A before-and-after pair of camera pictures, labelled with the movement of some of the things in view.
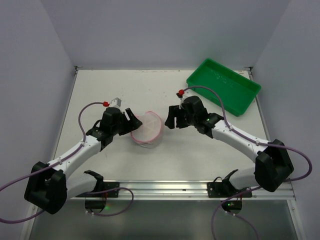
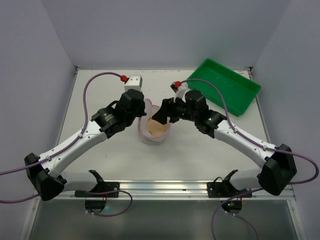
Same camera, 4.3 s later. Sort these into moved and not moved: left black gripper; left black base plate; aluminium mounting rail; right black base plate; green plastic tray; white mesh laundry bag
Moved: white mesh laundry bag; left black gripper
Not moved: left black base plate; right black base plate; aluminium mounting rail; green plastic tray
